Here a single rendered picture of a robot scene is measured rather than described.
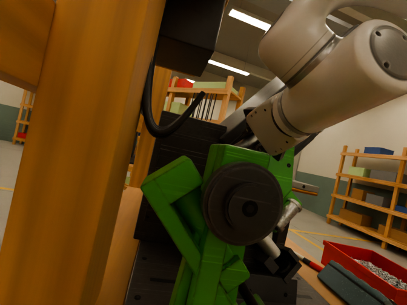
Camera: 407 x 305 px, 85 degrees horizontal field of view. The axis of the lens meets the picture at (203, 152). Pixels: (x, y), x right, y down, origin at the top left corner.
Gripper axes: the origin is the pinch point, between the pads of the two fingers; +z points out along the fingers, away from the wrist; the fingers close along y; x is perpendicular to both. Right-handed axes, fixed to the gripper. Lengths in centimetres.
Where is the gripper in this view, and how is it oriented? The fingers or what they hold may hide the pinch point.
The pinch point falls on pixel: (252, 140)
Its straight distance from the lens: 52.7
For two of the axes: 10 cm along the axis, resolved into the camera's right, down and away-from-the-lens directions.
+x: -8.1, 5.0, -3.1
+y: -5.5, -8.4, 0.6
